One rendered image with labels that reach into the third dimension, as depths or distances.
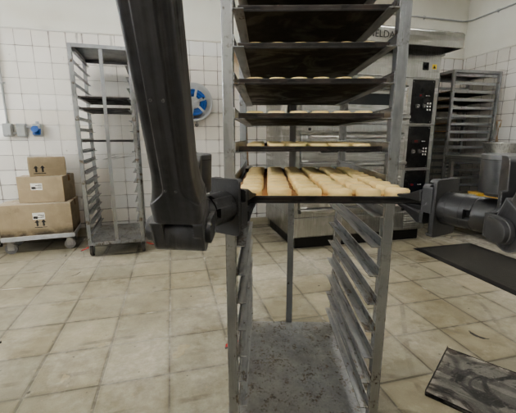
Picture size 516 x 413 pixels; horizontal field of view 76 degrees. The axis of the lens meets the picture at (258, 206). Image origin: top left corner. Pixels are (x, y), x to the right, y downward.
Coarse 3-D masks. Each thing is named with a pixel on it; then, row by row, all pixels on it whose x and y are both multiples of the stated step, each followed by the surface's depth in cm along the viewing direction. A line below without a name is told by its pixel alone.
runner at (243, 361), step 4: (252, 292) 167; (252, 296) 162; (248, 332) 132; (248, 336) 130; (248, 340) 127; (248, 344) 124; (248, 348) 122; (248, 352) 120; (240, 356) 113; (240, 360) 113; (244, 360) 116; (240, 364) 114; (244, 364) 114; (240, 368) 112; (244, 368) 112; (240, 372) 110; (244, 372) 110; (240, 376) 108; (244, 376) 108; (240, 380) 106; (244, 380) 106
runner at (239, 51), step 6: (234, 42) 87; (234, 48) 87; (240, 48) 87; (240, 54) 93; (240, 60) 100; (246, 60) 100; (240, 66) 110; (246, 66) 110; (246, 72) 119; (246, 78) 131
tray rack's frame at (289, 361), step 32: (288, 224) 160; (288, 256) 163; (288, 288) 167; (288, 320) 170; (256, 352) 147; (288, 352) 147; (320, 352) 147; (256, 384) 128; (288, 384) 128; (320, 384) 128
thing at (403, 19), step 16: (400, 16) 84; (400, 32) 84; (400, 48) 85; (400, 64) 86; (400, 80) 87; (400, 96) 87; (400, 112) 88; (400, 128) 89; (400, 144) 90; (384, 224) 94; (384, 240) 95; (384, 256) 96; (384, 272) 97; (384, 288) 98; (384, 304) 99; (384, 320) 100; (368, 384) 108
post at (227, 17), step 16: (224, 0) 84; (224, 16) 84; (224, 32) 85; (224, 48) 86; (224, 64) 87; (224, 80) 87; (224, 96) 88; (224, 112) 89; (224, 128) 90; (224, 144) 91; (224, 160) 92; (224, 176) 93
